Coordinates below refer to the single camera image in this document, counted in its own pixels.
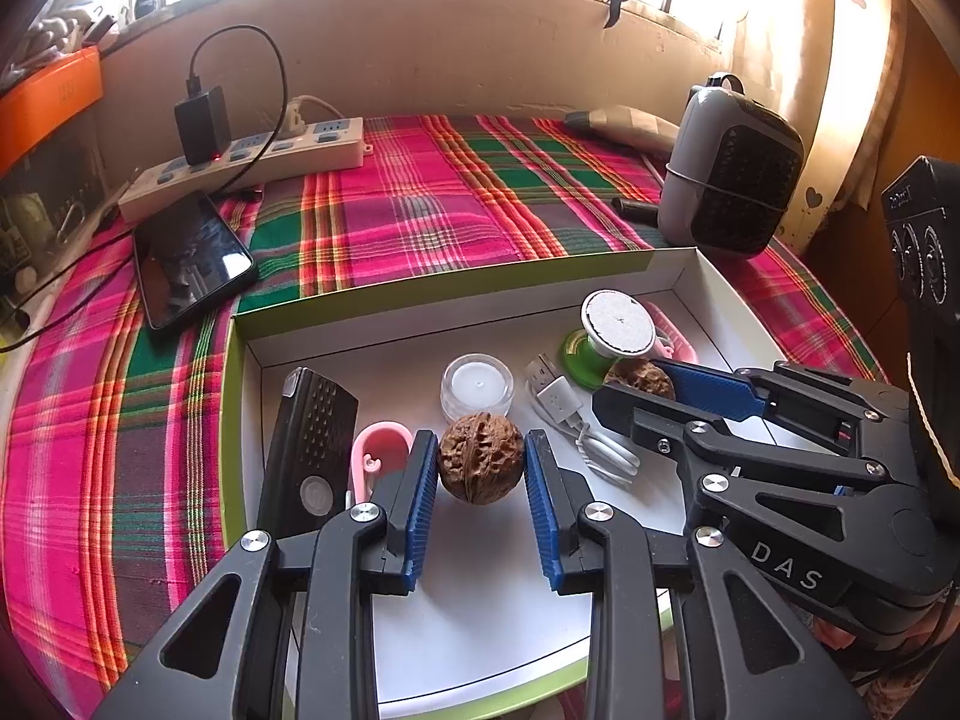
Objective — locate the small clear white jar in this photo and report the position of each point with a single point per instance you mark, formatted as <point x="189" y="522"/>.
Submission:
<point x="478" y="386"/>

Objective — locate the small pink mint clip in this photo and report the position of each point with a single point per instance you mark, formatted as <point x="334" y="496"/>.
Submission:
<point x="679" y="345"/>

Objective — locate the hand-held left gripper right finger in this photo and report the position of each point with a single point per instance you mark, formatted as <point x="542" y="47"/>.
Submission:
<point x="541" y="510"/>

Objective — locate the orange box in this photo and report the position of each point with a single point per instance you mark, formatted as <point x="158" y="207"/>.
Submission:
<point x="52" y="101"/>

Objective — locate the brown walnut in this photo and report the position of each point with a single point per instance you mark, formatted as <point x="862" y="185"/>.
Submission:
<point x="480" y="457"/>
<point x="637" y="376"/>

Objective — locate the shallow green white cardboard box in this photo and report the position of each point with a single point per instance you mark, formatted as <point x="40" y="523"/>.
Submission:
<point x="465" y="615"/>

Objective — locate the black smartphone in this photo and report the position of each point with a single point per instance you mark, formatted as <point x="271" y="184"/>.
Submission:
<point x="191" y="262"/>

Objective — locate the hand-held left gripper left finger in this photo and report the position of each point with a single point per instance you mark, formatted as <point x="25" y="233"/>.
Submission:
<point x="420" y="510"/>

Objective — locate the grey portable heater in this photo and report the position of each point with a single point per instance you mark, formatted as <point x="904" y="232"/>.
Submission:
<point x="727" y="187"/>

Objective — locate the green white thread spool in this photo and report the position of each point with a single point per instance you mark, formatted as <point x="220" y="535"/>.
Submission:
<point x="619" y="322"/>

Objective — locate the pink green plaid cloth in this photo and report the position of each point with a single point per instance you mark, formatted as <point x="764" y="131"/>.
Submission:
<point x="450" y="187"/>

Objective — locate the black perforated rectangular device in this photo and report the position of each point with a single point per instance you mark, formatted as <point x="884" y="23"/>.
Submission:
<point x="307" y="427"/>

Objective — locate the beige handheld tool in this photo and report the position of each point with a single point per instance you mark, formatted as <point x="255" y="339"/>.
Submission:
<point x="622" y="124"/>

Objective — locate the beige heart print curtain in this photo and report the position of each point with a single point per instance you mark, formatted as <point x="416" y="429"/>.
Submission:
<point x="862" y="52"/>

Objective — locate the clear glass tank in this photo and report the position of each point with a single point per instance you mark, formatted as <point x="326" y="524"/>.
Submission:
<point x="45" y="187"/>

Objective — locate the small black tube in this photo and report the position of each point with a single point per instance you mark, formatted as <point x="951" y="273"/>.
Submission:
<point x="637" y="208"/>

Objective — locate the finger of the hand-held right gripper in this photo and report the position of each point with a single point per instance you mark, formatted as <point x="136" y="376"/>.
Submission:
<point x="645" y="420"/>
<point x="712" y="390"/>

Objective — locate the beige power strip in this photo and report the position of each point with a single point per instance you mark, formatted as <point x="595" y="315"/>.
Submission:
<point x="330" y="142"/>

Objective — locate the large pink plastic clip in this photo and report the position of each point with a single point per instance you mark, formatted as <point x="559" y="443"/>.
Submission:
<point x="375" y="435"/>

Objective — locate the black charger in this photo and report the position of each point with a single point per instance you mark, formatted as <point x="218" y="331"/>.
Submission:
<point x="201" y="124"/>

